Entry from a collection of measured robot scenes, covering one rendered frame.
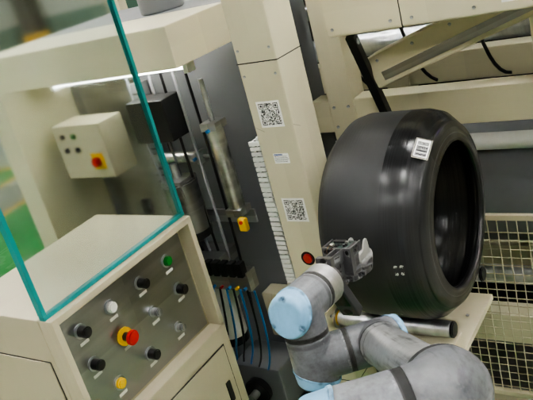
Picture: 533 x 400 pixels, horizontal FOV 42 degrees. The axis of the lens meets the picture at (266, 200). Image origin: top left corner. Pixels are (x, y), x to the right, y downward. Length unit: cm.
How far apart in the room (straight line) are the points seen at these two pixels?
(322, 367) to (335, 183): 52
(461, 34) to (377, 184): 57
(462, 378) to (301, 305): 52
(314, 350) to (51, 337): 67
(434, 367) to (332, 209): 91
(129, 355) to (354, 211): 73
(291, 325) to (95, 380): 70
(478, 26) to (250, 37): 62
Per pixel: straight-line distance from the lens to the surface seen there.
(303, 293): 135
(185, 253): 210
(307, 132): 193
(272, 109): 188
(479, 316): 212
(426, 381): 85
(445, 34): 206
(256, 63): 186
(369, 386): 85
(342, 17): 201
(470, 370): 90
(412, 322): 193
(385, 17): 196
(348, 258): 151
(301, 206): 197
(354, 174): 171
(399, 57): 212
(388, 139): 174
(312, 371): 141
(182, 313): 210
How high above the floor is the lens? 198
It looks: 21 degrees down
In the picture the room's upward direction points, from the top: 15 degrees counter-clockwise
